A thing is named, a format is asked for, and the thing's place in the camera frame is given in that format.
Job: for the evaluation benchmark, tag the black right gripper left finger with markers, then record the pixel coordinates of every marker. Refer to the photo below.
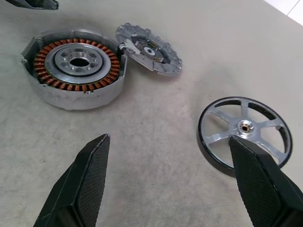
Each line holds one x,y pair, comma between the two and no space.
82,189

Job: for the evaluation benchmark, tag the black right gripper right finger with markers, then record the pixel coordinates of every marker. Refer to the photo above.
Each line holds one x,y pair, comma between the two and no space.
260,194

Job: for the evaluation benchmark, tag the silver round metal disc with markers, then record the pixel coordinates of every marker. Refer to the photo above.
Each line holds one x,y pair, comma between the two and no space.
166,45

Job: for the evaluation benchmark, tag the silver motor stator housing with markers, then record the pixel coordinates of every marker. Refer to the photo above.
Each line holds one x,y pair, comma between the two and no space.
71,100

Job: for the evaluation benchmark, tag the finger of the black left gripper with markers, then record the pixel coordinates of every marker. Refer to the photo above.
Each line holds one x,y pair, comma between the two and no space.
35,3

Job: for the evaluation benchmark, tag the silver spoked rotor wheel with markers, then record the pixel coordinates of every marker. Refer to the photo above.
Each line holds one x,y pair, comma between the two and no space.
245,127

